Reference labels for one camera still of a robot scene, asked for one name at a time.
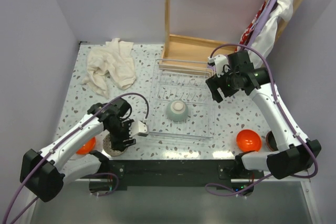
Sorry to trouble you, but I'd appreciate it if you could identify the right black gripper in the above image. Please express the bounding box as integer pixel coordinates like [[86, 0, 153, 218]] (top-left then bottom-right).
[[206, 66, 239, 103]]

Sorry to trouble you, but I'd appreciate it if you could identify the brown patterned bowl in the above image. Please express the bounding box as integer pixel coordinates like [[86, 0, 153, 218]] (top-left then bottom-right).
[[102, 133, 127, 157]]

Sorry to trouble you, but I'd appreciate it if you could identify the orange bowl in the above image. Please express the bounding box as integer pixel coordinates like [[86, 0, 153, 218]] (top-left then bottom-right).
[[236, 129, 262, 152], [76, 137, 96, 155]]

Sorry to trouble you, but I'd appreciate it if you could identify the white wire dish rack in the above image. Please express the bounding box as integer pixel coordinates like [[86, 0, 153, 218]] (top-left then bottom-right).
[[147, 59, 214, 140]]

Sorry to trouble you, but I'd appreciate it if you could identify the pale green bowl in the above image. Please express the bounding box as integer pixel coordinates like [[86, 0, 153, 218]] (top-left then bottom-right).
[[165, 100, 188, 122]]

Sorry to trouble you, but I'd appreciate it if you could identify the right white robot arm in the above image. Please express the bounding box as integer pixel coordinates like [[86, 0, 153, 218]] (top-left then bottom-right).
[[206, 50, 321, 179]]

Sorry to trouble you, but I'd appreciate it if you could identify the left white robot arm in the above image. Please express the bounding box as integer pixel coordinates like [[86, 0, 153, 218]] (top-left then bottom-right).
[[20, 98, 147, 202]]

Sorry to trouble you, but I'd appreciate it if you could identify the cream crumpled cloth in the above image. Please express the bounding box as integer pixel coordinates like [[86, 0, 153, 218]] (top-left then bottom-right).
[[82, 38, 136, 99]]

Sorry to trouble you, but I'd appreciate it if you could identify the wooden tray stand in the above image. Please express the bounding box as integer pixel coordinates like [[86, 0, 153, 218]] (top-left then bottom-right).
[[160, 0, 303, 70]]

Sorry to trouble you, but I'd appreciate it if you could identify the black glossy bowl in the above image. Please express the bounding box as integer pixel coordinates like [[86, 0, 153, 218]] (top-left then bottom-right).
[[265, 131, 278, 152]]

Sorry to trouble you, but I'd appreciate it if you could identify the white hanging cloth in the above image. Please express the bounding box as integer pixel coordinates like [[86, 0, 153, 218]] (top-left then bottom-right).
[[251, 0, 293, 58]]

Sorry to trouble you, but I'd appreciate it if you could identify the red white patterned cloth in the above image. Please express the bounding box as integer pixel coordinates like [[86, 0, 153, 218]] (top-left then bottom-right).
[[236, 0, 281, 53]]

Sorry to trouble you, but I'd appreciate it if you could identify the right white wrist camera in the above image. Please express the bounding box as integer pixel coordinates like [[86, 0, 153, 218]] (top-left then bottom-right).
[[207, 54, 228, 74]]

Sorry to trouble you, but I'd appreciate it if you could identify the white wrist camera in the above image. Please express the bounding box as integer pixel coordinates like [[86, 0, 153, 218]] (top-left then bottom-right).
[[130, 121, 149, 137], [207, 54, 228, 74]]

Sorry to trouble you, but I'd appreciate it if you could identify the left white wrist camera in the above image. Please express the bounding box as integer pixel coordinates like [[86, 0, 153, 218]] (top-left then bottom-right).
[[130, 121, 149, 137]]

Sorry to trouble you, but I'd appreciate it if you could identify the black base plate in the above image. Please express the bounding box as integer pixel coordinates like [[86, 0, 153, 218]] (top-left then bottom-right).
[[87, 159, 264, 192]]

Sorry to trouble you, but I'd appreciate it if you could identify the aluminium rail frame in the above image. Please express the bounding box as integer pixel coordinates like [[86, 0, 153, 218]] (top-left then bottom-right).
[[20, 179, 322, 223]]

